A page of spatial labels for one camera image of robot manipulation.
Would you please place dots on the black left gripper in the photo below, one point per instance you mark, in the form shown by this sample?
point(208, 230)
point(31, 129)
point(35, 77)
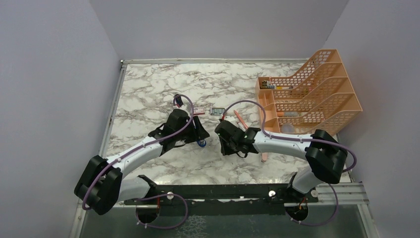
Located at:
point(198, 133)

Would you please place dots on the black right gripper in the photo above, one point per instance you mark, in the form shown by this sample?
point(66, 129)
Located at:
point(225, 150)

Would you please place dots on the red white staple box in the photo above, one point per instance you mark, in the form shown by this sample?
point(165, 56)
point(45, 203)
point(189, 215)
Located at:
point(199, 111)

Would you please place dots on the blue stapler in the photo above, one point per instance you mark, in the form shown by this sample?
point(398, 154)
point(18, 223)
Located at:
point(202, 143)

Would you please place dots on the grey staple strips tray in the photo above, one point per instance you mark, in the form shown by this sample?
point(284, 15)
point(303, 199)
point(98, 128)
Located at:
point(216, 111)

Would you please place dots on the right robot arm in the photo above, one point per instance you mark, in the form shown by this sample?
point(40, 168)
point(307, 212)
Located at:
point(326, 158)

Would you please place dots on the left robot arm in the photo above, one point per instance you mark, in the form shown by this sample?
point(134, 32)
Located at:
point(103, 184)

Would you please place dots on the small pink stapler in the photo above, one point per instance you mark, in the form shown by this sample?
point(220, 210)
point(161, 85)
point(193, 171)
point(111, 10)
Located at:
point(264, 157)

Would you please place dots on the salmon pink pen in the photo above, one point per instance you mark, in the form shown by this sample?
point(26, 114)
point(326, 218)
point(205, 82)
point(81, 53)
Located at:
point(242, 122)

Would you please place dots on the grey eraser in organizer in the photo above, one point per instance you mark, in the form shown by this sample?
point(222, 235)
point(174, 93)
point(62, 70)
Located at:
point(288, 114)

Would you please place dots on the black binder clips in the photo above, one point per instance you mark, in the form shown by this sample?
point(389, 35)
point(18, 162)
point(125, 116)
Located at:
point(266, 84)

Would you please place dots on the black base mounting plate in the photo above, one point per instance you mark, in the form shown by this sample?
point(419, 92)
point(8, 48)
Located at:
point(219, 200)

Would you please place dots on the yellow capped marker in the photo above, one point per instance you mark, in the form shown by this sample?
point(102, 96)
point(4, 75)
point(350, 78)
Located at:
point(284, 87)

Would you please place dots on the peach plastic file organizer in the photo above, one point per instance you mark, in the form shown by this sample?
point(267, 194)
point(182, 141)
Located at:
point(322, 94)

